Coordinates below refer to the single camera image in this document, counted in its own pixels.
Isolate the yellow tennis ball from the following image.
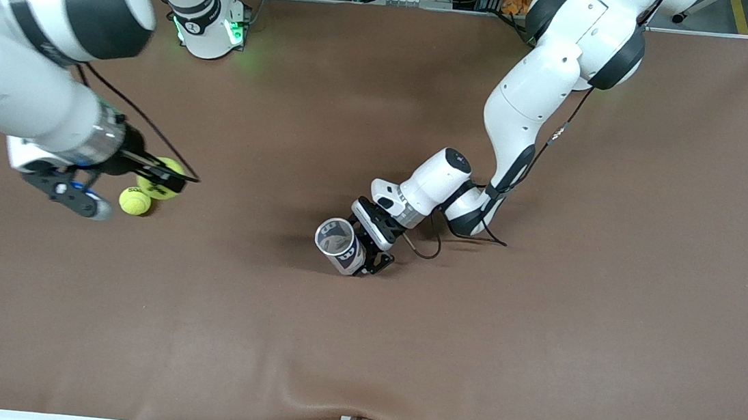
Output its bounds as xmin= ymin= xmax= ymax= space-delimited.
xmin=134 ymin=154 xmax=187 ymax=204
xmin=117 ymin=185 xmax=154 ymax=218

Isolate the clear tennis ball can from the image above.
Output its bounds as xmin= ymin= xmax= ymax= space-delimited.
xmin=310 ymin=215 xmax=375 ymax=279

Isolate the brown table mat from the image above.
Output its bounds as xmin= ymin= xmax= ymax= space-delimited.
xmin=0 ymin=0 xmax=748 ymax=420

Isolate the grey chair leg with caster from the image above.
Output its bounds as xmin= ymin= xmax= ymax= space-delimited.
xmin=670 ymin=0 xmax=725 ymax=29

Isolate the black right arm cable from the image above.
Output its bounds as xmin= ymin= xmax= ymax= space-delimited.
xmin=64 ymin=61 xmax=211 ymax=184

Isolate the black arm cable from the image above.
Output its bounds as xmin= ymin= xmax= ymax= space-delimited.
xmin=64 ymin=61 xmax=211 ymax=184
xmin=399 ymin=0 xmax=669 ymax=282

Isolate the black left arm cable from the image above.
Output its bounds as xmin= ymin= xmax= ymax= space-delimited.
xmin=399 ymin=0 xmax=669 ymax=282

